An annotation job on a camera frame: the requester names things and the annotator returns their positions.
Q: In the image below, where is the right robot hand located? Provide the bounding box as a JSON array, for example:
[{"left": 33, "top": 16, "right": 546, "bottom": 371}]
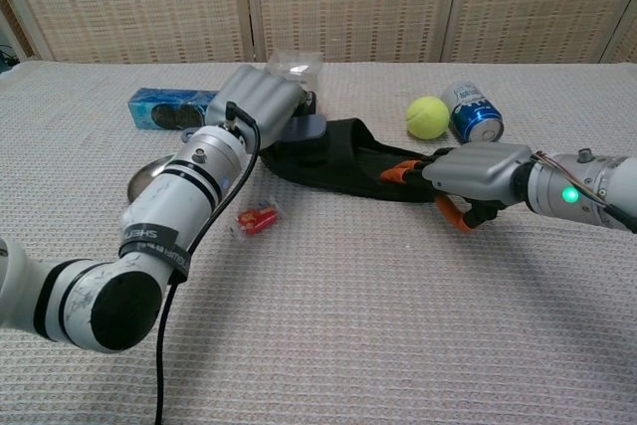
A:
[{"left": 380, "top": 141, "right": 532, "bottom": 234}]

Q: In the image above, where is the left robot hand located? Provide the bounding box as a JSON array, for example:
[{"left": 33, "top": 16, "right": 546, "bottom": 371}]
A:
[{"left": 204, "top": 65, "right": 306, "bottom": 151}]

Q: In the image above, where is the grey brush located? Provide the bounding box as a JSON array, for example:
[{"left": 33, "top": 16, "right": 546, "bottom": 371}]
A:
[{"left": 180, "top": 114, "right": 329, "bottom": 143}]

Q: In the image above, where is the black slipper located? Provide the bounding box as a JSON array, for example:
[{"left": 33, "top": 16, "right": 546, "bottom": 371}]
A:
[{"left": 258, "top": 117, "right": 458, "bottom": 204}]

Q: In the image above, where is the clear plastic box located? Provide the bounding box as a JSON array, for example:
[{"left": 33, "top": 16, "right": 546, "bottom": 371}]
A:
[{"left": 264, "top": 50, "right": 322, "bottom": 117}]

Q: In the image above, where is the blue drink can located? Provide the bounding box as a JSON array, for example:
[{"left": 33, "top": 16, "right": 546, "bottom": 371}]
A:
[{"left": 440, "top": 79, "right": 505, "bottom": 147}]

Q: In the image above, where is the yellow tennis ball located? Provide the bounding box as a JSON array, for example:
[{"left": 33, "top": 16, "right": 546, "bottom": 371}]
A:
[{"left": 405, "top": 96, "right": 451, "bottom": 140}]

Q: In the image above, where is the blue cookie box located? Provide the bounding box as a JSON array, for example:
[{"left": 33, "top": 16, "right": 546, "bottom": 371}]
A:
[{"left": 127, "top": 88, "right": 221, "bottom": 131}]

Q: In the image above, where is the woven folding screen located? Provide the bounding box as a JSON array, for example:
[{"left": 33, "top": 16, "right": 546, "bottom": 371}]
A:
[{"left": 0, "top": 0, "right": 637, "bottom": 66}]

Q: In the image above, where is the red candy packet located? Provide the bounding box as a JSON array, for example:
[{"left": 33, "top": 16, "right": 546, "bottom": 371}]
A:
[{"left": 229, "top": 201, "right": 280, "bottom": 237}]

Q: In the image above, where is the round steel plate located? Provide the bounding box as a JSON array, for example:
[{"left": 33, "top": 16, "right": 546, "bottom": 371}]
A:
[{"left": 126, "top": 153, "right": 176, "bottom": 201}]

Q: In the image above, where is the beige waffle tablecloth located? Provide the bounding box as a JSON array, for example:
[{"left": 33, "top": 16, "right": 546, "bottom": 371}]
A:
[{"left": 0, "top": 59, "right": 637, "bottom": 425}]

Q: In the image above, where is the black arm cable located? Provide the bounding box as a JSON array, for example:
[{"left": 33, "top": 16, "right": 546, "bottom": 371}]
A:
[{"left": 153, "top": 102, "right": 262, "bottom": 425}]

